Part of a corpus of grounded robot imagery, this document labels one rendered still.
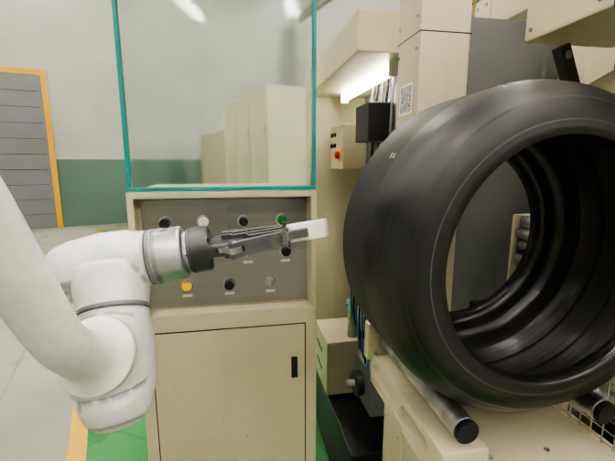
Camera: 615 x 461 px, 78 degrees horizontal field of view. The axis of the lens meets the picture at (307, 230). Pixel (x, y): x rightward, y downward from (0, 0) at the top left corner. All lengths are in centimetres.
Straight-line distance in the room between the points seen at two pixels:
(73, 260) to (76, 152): 872
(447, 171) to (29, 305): 53
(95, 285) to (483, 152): 60
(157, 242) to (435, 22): 79
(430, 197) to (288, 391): 94
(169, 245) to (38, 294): 23
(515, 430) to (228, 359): 80
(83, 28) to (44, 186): 325
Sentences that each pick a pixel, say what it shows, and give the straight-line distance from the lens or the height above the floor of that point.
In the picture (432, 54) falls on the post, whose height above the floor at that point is 160.
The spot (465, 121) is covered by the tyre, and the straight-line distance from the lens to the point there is 64.
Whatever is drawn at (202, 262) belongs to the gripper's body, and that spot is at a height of 120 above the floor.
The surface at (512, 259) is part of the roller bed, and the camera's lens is 133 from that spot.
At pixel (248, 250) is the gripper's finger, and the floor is 122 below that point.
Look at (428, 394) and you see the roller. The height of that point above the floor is 91.
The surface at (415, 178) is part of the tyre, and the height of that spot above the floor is 133.
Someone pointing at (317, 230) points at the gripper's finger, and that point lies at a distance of 65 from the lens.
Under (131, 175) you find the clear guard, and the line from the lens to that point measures 121.
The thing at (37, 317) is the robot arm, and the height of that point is 121.
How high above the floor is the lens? 136
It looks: 10 degrees down
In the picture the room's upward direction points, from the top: straight up
